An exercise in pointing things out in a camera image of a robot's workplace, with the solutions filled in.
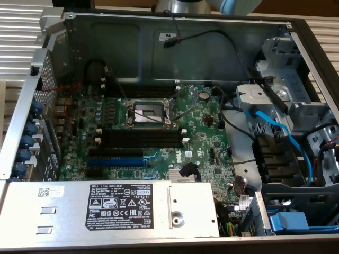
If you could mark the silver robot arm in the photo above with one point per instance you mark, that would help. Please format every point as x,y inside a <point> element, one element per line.
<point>185,6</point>

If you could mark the black RAM slot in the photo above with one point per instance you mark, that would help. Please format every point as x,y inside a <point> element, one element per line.
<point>143,139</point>
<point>143,81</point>
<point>143,86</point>
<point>143,90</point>
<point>143,135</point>
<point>143,130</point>
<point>143,144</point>
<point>143,94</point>

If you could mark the thin metal locking lever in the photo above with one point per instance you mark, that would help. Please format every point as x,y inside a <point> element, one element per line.
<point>121,90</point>
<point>185,111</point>

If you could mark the CPU socket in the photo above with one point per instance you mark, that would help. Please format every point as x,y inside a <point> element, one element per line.
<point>148,111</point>

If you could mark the green Dell motherboard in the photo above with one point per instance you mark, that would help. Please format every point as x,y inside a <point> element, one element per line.
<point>206,132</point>

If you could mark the round coin battery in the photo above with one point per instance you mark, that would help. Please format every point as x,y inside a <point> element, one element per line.
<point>204,95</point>

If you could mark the silver finned chipset heatsink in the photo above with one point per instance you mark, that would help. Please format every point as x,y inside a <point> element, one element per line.
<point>176,176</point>

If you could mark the long black expansion slot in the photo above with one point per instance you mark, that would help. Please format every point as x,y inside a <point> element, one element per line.
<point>116,152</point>

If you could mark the blue expansion slot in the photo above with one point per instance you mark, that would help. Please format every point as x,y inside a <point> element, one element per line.
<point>116,162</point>

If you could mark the grey metal PC case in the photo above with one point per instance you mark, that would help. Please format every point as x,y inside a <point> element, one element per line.
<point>212,61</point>

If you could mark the short black expansion slot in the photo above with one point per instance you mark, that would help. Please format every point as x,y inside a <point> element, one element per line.
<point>94,172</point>

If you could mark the metal rear port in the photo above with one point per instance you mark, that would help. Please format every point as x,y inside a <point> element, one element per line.
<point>58,130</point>
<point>61,111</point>
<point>59,121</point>
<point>63,101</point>

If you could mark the black slanted bar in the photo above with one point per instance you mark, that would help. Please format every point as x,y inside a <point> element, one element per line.
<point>276,98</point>

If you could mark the grey metal disk bay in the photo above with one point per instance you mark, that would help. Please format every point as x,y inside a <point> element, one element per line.
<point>299,111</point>

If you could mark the blue card retainer clip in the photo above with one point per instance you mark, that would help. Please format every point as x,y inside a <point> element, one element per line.
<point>27,142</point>
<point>37,107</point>
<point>20,168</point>
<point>31,128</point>
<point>23,155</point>

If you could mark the silver power supply unit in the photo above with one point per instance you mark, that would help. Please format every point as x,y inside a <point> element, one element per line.
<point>66,211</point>

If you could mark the blue plastic latch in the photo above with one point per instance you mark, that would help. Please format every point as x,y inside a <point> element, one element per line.
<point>288,222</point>

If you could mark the grey plastic bracket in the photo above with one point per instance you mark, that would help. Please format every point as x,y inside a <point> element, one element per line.
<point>251,95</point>

